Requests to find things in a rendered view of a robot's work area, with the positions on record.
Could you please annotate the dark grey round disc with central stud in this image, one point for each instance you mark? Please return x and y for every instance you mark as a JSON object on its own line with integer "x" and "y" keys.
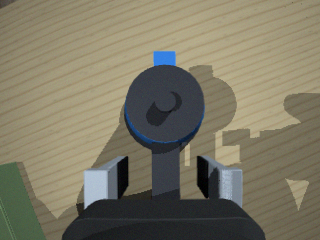
{"x": 145, "y": 144}

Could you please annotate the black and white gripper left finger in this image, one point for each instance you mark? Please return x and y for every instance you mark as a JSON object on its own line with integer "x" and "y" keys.
{"x": 109, "y": 181}

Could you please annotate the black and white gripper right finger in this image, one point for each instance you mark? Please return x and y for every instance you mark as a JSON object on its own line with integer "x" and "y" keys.
{"x": 218, "y": 181}

